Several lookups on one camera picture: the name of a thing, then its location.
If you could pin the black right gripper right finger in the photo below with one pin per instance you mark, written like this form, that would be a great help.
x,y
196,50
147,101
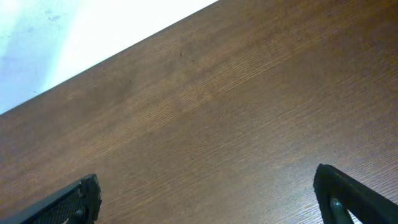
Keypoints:
x,y
339,196

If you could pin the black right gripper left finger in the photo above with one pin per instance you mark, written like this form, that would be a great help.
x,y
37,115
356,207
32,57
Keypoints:
x,y
77,203

